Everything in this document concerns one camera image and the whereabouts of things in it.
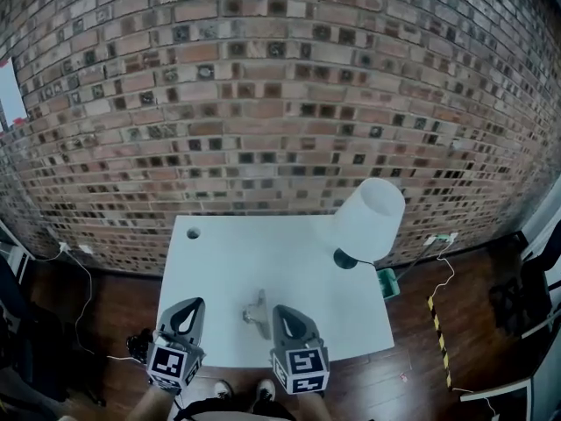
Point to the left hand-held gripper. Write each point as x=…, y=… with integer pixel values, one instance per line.
x=168, y=362

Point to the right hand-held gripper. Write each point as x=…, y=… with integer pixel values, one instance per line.
x=307, y=362

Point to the person's right forearm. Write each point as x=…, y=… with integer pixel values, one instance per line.
x=312, y=408

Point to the person's left forearm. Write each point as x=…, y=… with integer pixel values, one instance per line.
x=158, y=404

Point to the person's left shoe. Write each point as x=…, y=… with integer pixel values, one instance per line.
x=222, y=389

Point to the person's shirt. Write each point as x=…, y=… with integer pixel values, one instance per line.
x=228, y=412

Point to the white shade table lamp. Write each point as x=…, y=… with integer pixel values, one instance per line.
x=368, y=217

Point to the black office chair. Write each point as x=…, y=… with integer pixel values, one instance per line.
x=530, y=296
x=44, y=344

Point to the yellow black hazard tape strip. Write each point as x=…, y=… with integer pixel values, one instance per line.
x=439, y=340

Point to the white framed dark table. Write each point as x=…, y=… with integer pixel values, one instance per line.
x=495, y=395

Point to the white cabinet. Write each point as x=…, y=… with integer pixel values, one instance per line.
x=548, y=230

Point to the window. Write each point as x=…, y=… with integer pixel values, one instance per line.
x=9, y=94

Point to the white wall plug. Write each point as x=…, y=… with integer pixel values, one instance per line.
x=63, y=247
x=85, y=249

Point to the white metal shelf frame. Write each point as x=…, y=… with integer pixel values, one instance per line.
x=19, y=257

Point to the white wall power adaptor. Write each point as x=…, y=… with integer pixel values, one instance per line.
x=442, y=237

